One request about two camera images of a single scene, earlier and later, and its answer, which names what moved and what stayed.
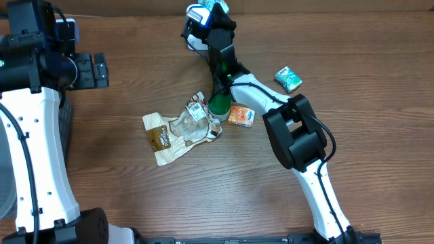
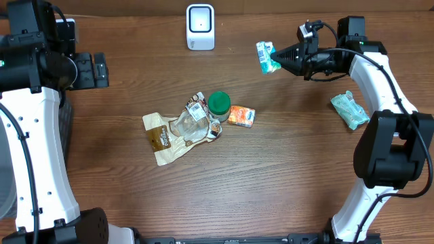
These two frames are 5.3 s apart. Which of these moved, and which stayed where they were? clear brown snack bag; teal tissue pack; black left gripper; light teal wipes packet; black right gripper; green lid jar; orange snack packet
Moved: black right gripper; light teal wipes packet; teal tissue pack
Stayed: orange snack packet; green lid jar; black left gripper; clear brown snack bag
